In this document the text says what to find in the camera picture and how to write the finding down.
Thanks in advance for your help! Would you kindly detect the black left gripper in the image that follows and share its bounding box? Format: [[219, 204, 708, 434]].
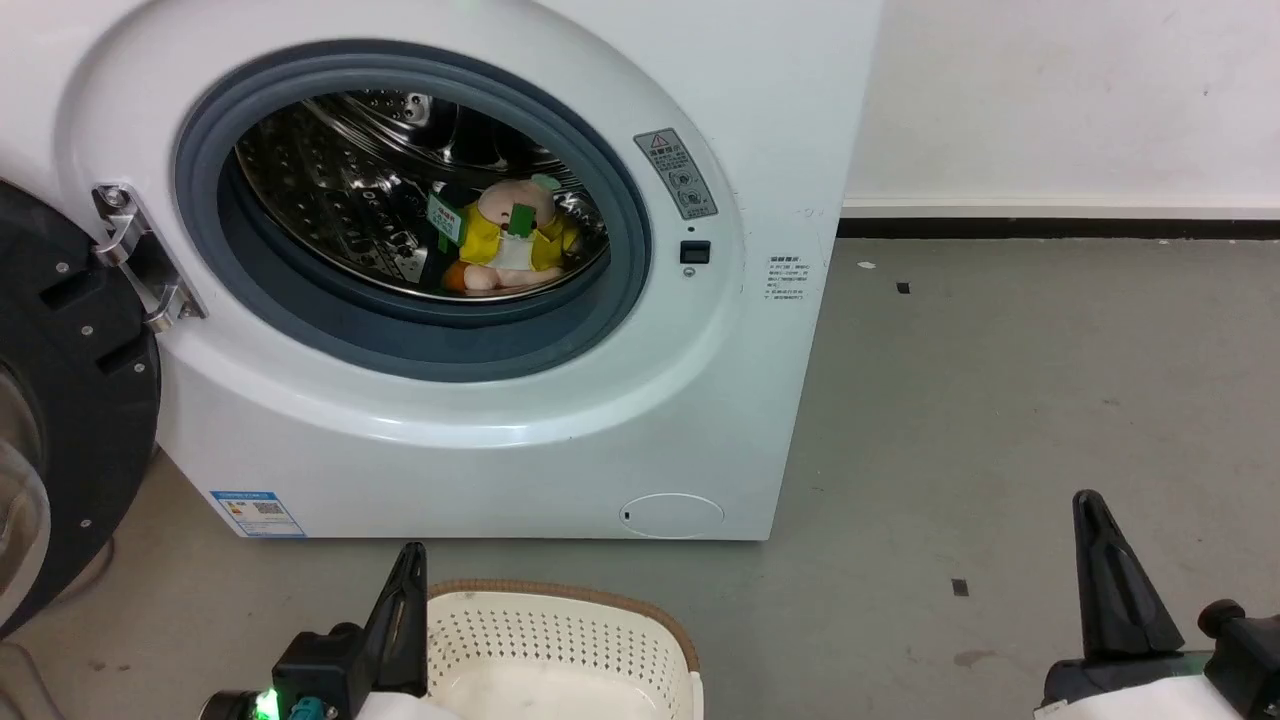
[[270, 542, 430, 720]]

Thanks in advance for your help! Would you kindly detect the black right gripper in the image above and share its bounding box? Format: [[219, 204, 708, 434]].
[[1040, 489, 1280, 720]]

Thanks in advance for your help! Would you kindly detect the white perforated laundry basket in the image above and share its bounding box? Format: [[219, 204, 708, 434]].
[[424, 579, 705, 720]]

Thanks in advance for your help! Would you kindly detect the white front-load washing machine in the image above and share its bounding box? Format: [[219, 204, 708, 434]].
[[0, 0, 885, 542]]

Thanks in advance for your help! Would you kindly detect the plush doll in yellow jacket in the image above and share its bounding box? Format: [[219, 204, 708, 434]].
[[428, 175, 583, 295]]

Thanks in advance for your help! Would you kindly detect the blue energy label sticker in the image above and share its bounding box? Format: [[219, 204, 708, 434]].
[[210, 490, 307, 539]]

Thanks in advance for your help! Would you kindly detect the round white filter cover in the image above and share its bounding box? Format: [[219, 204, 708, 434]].
[[619, 493, 725, 540]]

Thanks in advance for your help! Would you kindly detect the grey rubber door gasket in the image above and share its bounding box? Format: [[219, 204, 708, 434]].
[[174, 40, 653, 383]]

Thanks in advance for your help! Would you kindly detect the black round washer door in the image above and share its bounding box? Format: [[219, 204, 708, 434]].
[[0, 180, 162, 641]]

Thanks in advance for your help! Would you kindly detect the white text sticker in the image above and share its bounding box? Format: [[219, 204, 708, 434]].
[[766, 255, 811, 304]]

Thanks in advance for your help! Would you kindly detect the stainless steel washer drum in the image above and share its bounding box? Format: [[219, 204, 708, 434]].
[[234, 89, 611, 303]]

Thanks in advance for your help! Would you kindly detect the chrome door hinge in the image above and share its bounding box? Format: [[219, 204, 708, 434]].
[[92, 184, 207, 334]]

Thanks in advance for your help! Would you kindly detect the grey warning label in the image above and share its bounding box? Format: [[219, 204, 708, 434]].
[[634, 128, 719, 221]]

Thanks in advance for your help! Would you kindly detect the black wall baseboard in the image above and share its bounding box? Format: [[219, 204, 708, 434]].
[[836, 217, 1280, 241]]

